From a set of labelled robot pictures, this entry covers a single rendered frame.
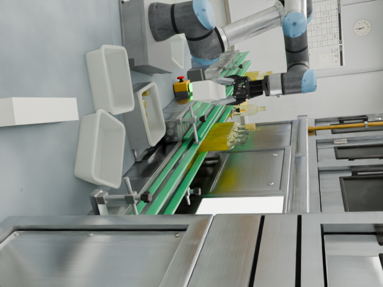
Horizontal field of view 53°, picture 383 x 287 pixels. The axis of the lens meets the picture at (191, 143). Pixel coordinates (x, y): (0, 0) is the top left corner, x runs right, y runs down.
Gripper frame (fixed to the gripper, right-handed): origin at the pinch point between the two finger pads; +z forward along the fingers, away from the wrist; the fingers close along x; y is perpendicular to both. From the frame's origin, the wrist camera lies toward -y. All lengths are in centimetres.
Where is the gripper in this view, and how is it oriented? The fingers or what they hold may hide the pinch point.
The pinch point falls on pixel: (213, 92)
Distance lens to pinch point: 141.2
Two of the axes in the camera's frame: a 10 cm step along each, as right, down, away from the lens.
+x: 0.8, 10.0, 0.3
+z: -9.5, 0.7, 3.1
